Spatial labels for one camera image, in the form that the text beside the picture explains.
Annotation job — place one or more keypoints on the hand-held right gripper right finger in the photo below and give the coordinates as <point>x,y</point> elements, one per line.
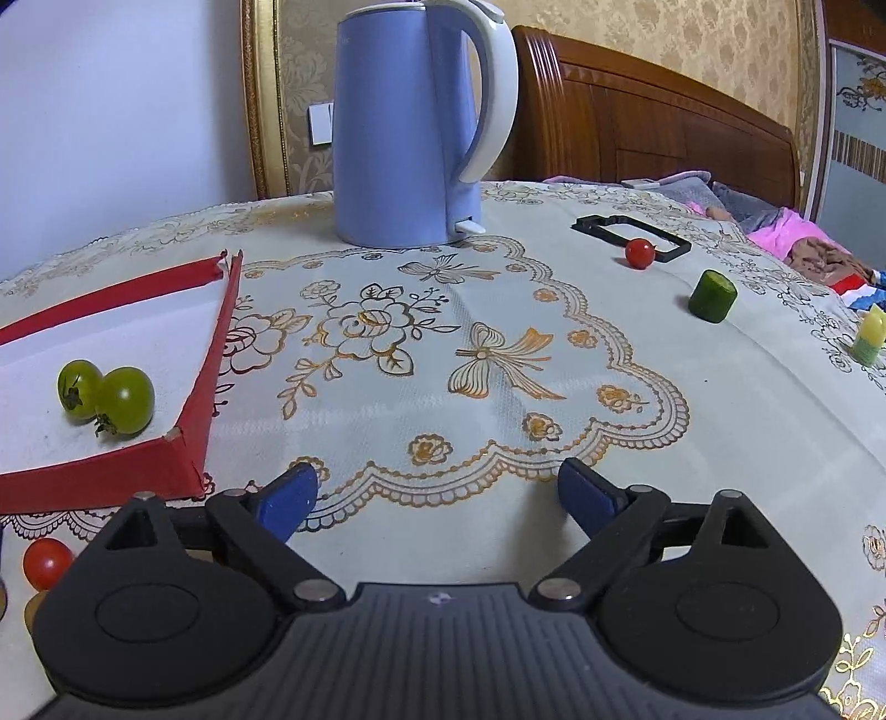
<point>588,498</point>

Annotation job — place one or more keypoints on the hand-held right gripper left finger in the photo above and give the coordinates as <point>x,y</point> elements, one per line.
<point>287,500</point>

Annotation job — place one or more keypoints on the red shallow cardboard tray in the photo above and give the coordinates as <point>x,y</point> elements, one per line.
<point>104,478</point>

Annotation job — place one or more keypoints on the red cherry tomato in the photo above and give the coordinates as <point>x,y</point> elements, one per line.
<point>640,253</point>
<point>45,562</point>

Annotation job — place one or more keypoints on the green tomato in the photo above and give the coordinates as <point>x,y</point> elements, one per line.
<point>77,384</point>
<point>128,398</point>

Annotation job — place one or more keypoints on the green cucumber piece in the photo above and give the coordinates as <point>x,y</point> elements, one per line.
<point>713,298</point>

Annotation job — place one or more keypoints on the yellow-green vegetable piece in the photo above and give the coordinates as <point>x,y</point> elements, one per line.
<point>869,343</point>

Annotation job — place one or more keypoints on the pink blanket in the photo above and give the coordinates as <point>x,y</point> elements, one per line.
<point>789,228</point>

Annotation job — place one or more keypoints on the brown cloth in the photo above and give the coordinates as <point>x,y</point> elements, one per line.
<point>824,257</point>

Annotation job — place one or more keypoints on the striped cloth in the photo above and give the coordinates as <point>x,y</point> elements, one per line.
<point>858,291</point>

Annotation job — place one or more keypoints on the blue electric kettle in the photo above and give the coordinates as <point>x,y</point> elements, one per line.
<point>401,138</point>

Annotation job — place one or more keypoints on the brown wooden headboard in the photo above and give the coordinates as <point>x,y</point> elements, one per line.
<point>623,118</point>

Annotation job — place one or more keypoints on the wardrobe door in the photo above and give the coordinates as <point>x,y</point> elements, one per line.
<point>858,124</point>

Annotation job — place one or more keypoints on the black rectangular plastic frame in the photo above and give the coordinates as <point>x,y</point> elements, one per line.
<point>595,223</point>

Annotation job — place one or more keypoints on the white wall switch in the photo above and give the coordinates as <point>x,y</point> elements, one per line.
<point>320,124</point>

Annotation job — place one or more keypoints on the gold wall moulding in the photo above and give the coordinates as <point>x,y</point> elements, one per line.
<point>259,104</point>

